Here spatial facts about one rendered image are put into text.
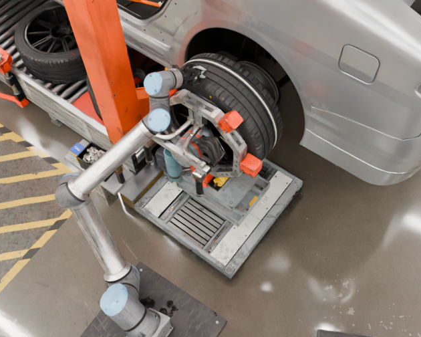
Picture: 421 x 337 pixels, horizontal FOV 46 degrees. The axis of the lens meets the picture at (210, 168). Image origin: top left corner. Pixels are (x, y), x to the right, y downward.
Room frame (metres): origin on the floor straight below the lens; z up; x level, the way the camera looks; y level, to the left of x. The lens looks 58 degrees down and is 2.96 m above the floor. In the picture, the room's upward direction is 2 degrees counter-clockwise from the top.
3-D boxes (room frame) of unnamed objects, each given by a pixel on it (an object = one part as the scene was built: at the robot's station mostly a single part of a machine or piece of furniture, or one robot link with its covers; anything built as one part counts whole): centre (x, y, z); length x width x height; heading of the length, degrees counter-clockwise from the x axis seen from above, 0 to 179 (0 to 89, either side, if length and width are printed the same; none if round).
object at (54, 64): (2.77, 1.05, 0.39); 0.66 x 0.66 x 0.24
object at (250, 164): (1.33, -0.20, 0.85); 0.09 x 0.08 x 0.07; 51
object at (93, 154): (1.61, 0.67, 0.51); 0.20 x 0.14 x 0.13; 54
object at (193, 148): (1.47, 0.09, 0.85); 0.21 x 0.14 x 0.14; 141
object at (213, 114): (1.52, 0.04, 0.85); 0.54 x 0.07 x 0.54; 51
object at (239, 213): (1.64, -0.08, 0.13); 0.50 x 0.36 x 0.10; 51
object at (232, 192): (1.65, -0.07, 0.32); 0.40 x 0.30 x 0.28; 51
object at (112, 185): (1.62, 0.68, 0.44); 0.43 x 0.17 x 0.03; 51
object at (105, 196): (1.64, 0.70, 0.21); 0.10 x 0.10 x 0.42; 51
